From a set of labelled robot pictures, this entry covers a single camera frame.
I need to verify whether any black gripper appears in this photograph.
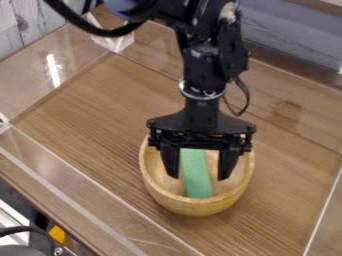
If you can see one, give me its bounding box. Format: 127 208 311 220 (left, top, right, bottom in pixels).
148 98 257 181

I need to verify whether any green rectangular block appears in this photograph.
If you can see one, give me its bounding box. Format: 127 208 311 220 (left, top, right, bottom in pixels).
181 149 214 198

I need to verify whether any brown wooden bowl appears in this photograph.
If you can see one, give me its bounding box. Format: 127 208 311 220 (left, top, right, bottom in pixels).
140 138 256 217

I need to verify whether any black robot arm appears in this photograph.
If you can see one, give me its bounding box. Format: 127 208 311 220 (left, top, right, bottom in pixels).
105 0 257 180

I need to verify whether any clear acrylic front barrier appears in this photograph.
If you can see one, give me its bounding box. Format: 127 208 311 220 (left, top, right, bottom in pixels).
0 121 204 256

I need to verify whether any yellow label sticker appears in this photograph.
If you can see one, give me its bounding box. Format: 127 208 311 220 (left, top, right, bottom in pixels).
49 225 67 244

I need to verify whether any clear acrylic corner bracket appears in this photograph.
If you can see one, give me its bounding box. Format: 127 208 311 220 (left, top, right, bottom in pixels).
86 11 137 54

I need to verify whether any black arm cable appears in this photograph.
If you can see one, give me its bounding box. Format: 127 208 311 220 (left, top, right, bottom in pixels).
43 0 252 118

